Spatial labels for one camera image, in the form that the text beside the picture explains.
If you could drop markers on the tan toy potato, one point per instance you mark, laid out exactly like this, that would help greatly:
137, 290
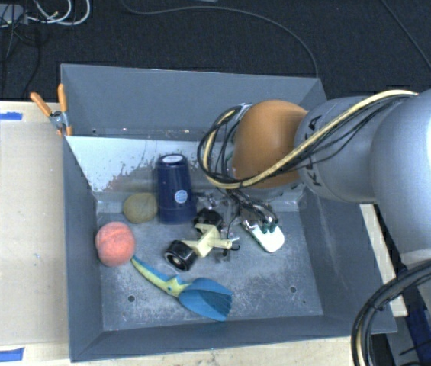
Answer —
140, 208

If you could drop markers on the dark blue cup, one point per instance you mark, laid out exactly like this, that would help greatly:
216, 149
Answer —
173, 196

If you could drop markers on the pale wood board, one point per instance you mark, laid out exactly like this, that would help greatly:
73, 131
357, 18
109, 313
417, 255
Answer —
28, 223

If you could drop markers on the blue and yellow toy fish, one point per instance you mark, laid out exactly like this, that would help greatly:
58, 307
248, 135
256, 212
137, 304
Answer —
205, 297

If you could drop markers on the orange-pink toy peach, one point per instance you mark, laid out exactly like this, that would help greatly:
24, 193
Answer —
115, 244

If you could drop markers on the yellow toy axle black wheels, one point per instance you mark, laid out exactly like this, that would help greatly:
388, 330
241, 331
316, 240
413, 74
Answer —
206, 242

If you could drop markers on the grey metal bin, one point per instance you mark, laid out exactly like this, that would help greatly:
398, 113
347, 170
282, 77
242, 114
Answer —
261, 280

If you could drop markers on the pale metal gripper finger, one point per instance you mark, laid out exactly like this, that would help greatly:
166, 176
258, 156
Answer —
273, 243
255, 232

